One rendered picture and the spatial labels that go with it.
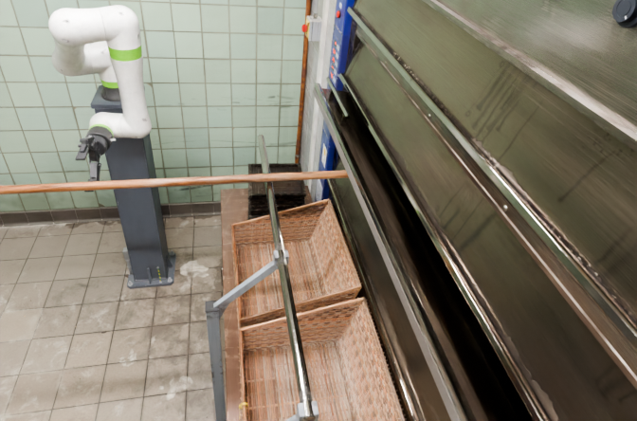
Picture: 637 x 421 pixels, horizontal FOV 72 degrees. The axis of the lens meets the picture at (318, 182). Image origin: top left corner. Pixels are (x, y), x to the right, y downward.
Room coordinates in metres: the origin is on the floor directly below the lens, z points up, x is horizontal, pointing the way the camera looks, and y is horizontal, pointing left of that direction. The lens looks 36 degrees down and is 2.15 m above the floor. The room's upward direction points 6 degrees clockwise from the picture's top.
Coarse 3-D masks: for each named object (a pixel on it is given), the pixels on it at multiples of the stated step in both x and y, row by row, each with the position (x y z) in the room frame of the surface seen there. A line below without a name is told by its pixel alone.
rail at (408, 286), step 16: (320, 96) 1.56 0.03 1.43; (336, 128) 1.32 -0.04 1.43; (352, 160) 1.13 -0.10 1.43; (368, 192) 0.97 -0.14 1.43; (368, 208) 0.92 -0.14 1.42; (384, 224) 0.85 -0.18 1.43; (384, 240) 0.79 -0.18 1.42; (400, 272) 0.69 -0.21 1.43; (416, 304) 0.60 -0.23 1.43; (432, 336) 0.53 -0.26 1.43; (432, 352) 0.50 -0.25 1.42; (448, 368) 0.47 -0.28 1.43; (448, 384) 0.44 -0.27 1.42; (464, 400) 0.41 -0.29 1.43; (464, 416) 0.38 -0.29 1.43
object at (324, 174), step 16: (208, 176) 1.26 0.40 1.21; (224, 176) 1.27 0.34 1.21; (240, 176) 1.28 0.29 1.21; (256, 176) 1.30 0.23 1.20; (272, 176) 1.31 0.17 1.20; (288, 176) 1.32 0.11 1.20; (304, 176) 1.34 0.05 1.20; (320, 176) 1.35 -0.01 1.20; (336, 176) 1.37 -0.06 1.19; (0, 192) 1.07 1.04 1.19; (16, 192) 1.09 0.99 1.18; (32, 192) 1.10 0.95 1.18
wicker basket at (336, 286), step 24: (264, 216) 1.57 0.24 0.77; (288, 216) 1.60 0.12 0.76; (312, 216) 1.64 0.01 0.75; (336, 216) 1.54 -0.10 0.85; (240, 240) 1.54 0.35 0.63; (264, 240) 1.57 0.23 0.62; (288, 240) 1.61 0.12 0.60; (312, 240) 1.62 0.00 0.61; (336, 240) 1.43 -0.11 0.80; (240, 264) 1.43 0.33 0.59; (312, 264) 1.48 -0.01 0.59; (336, 264) 1.35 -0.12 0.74; (264, 288) 1.30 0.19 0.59; (312, 288) 1.33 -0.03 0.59; (336, 288) 1.26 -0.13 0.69; (360, 288) 1.14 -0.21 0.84; (240, 312) 1.05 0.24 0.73; (264, 312) 1.04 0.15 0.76
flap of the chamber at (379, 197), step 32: (352, 128) 1.39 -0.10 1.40; (384, 160) 1.21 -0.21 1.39; (384, 192) 1.02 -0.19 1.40; (416, 224) 0.91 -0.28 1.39; (384, 256) 0.77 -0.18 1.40; (416, 256) 0.78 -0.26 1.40; (416, 288) 0.67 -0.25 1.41; (448, 288) 0.69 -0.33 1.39; (416, 320) 0.58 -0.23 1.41; (448, 320) 0.59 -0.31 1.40; (448, 352) 0.52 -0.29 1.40; (480, 352) 0.53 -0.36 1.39; (480, 384) 0.46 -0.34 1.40; (512, 384) 0.47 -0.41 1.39; (480, 416) 0.39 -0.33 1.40; (512, 416) 0.41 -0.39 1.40
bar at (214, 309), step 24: (264, 144) 1.58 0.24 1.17; (264, 168) 1.40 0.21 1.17; (240, 288) 0.92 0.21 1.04; (288, 288) 0.82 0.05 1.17; (216, 312) 0.88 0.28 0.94; (288, 312) 0.74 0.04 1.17; (216, 336) 0.88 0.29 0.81; (216, 360) 0.88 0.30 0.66; (216, 384) 0.88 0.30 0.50; (216, 408) 0.88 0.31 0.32; (312, 408) 0.49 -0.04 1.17
